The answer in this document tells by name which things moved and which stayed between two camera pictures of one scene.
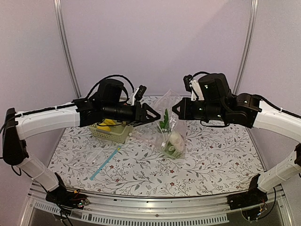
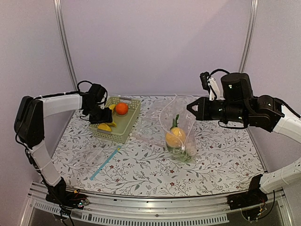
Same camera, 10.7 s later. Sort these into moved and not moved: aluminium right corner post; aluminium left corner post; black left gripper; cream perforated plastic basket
Moved: black left gripper
Not moved: aluminium right corner post; cream perforated plastic basket; aluminium left corner post
